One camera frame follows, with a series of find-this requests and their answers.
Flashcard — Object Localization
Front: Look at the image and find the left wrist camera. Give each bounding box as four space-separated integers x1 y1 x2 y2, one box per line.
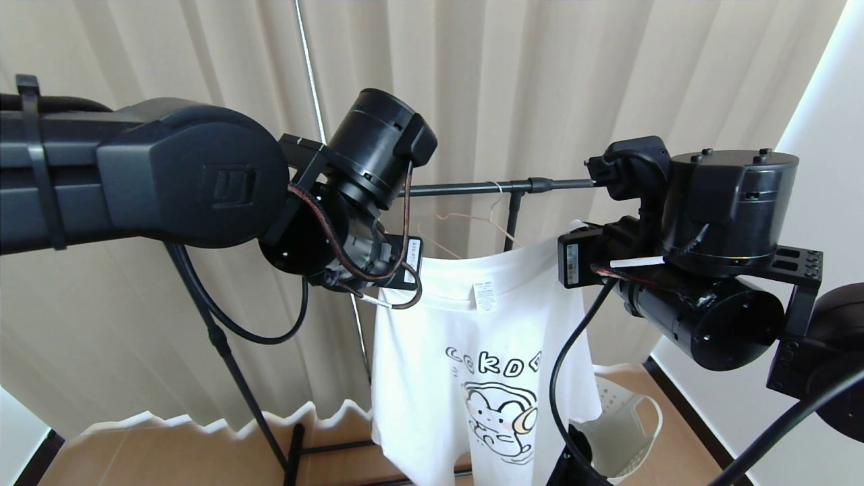
397 113 439 169

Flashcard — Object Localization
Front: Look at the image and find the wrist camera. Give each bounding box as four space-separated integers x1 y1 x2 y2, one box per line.
583 136 673 223
397 113 439 169

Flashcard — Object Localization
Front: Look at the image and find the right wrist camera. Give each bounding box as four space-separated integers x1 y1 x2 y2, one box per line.
583 136 673 223

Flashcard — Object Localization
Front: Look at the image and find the black clothes rack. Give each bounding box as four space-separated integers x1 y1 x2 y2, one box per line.
169 176 599 486

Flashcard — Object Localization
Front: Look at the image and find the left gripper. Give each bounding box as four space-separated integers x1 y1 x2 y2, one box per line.
259 184 425 294

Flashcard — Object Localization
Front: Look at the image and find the black cable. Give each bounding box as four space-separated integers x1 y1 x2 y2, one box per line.
549 277 619 486
165 243 312 346
707 368 864 486

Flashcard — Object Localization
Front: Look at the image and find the beige curtain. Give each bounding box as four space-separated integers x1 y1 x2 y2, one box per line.
0 0 848 439

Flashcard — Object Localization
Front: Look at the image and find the white printed t-shirt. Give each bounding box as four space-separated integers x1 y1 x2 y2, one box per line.
369 219 604 486

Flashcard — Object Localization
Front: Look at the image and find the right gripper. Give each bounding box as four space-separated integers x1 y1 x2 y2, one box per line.
558 216 667 291

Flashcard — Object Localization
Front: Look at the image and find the white laundry basket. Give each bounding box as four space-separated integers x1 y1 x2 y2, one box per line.
569 364 664 484

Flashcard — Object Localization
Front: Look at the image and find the pink clothes hanger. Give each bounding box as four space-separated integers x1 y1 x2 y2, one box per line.
416 181 518 261

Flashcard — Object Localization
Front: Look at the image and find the black garment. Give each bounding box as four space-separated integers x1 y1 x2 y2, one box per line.
545 439 610 486

